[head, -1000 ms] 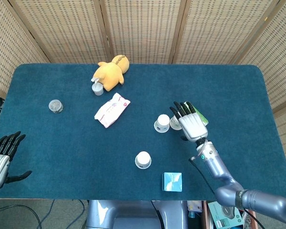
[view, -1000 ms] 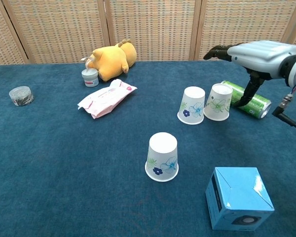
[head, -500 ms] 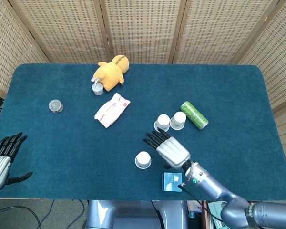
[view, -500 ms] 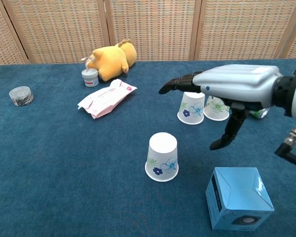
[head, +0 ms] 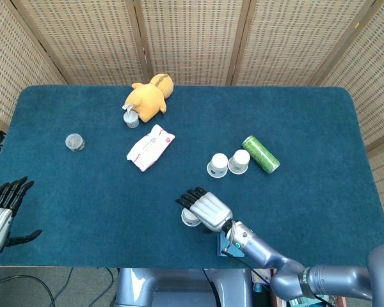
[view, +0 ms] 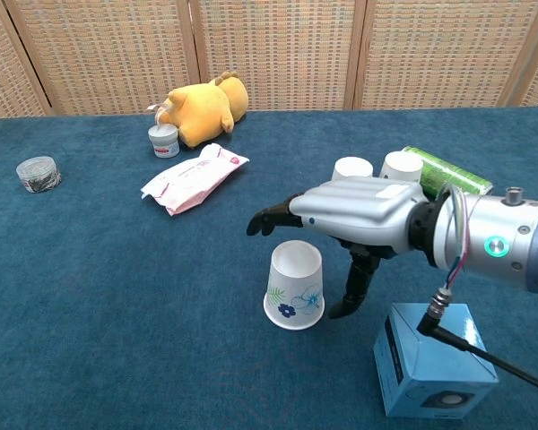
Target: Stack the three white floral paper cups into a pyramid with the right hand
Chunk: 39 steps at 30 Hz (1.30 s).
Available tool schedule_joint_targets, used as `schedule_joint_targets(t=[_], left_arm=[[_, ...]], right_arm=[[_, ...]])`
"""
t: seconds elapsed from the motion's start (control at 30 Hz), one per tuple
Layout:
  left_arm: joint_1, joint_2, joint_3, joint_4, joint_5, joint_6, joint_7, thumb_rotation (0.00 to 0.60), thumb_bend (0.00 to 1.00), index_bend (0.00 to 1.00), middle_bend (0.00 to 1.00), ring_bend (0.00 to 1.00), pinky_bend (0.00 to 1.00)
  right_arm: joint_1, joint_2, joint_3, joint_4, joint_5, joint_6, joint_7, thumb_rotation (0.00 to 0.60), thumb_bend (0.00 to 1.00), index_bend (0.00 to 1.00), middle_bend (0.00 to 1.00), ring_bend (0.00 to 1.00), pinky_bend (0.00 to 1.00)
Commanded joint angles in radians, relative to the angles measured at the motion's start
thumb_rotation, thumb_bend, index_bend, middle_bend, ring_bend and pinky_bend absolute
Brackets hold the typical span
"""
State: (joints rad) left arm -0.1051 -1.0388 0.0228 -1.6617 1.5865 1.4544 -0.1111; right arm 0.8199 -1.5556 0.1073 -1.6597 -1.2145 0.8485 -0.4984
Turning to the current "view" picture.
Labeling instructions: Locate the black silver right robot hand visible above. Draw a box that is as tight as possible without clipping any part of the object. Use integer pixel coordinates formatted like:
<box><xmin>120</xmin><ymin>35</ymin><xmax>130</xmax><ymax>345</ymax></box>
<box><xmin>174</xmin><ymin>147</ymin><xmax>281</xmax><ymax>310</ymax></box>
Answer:
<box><xmin>245</xmin><ymin>175</ymin><xmax>436</xmax><ymax>320</ymax></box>

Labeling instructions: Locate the white floral paper cup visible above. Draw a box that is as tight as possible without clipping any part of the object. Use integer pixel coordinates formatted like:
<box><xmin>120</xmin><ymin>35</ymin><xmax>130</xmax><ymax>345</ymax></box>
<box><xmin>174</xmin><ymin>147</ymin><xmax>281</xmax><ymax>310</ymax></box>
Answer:
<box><xmin>263</xmin><ymin>239</ymin><xmax>326</xmax><ymax>331</ymax></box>
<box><xmin>378</xmin><ymin>150</ymin><xmax>425</xmax><ymax>184</ymax></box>
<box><xmin>332</xmin><ymin>156</ymin><xmax>376</xmax><ymax>183</ymax></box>

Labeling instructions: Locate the green drink can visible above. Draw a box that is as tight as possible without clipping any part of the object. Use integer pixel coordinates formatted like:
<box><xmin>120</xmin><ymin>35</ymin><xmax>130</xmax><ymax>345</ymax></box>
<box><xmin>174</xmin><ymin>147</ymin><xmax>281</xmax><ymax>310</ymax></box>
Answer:
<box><xmin>401</xmin><ymin>145</ymin><xmax>494</xmax><ymax>198</ymax></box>

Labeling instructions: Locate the pink white wet wipes pack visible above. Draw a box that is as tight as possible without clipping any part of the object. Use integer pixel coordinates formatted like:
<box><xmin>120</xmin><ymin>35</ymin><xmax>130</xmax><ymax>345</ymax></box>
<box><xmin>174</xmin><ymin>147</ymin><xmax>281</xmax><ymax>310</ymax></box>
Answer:
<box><xmin>140</xmin><ymin>142</ymin><xmax>250</xmax><ymax>217</ymax></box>

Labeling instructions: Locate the light blue cardboard box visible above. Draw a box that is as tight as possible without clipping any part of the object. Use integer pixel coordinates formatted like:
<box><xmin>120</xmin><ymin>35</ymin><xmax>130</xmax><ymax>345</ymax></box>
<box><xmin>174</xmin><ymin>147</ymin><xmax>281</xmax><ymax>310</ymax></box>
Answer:
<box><xmin>372</xmin><ymin>302</ymin><xmax>500</xmax><ymax>420</ymax></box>

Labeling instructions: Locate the yellow plush toy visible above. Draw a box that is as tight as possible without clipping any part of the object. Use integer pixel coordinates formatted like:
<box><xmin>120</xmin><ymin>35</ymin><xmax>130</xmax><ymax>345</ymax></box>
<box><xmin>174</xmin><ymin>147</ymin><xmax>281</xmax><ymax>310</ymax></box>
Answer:
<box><xmin>152</xmin><ymin>70</ymin><xmax>250</xmax><ymax>150</ymax></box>

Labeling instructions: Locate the white jar with red label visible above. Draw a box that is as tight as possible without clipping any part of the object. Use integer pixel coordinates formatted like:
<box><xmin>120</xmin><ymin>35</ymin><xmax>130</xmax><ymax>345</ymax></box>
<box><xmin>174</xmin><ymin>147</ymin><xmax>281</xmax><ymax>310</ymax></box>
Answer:
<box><xmin>147</xmin><ymin>124</ymin><xmax>181</xmax><ymax>159</ymax></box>

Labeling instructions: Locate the blue carpet table cover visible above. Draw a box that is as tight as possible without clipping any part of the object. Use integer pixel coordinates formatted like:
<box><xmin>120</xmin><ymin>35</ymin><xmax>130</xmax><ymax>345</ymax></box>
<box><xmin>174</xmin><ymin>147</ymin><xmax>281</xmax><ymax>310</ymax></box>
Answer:
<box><xmin>0</xmin><ymin>106</ymin><xmax>538</xmax><ymax>430</ymax></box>

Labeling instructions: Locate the clear round plastic container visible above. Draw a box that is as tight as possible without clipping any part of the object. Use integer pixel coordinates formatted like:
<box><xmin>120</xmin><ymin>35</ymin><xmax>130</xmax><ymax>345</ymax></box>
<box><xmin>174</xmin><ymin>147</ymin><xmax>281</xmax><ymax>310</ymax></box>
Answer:
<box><xmin>15</xmin><ymin>155</ymin><xmax>63</xmax><ymax>194</ymax></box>

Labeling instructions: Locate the coloured wrist wire bundle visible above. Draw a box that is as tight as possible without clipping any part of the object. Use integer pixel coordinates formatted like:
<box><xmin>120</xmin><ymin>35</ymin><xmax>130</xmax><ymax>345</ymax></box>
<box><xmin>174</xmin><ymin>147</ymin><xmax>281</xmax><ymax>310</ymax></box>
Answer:
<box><xmin>439</xmin><ymin>182</ymin><xmax>472</xmax><ymax>290</ymax></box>

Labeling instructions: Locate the black arm cable with connector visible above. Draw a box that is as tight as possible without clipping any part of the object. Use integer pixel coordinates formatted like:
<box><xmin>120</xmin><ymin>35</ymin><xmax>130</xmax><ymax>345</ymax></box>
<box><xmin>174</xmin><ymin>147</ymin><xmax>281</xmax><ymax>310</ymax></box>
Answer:
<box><xmin>415</xmin><ymin>286</ymin><xmax>538</xmax><ymax>399</ymax></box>

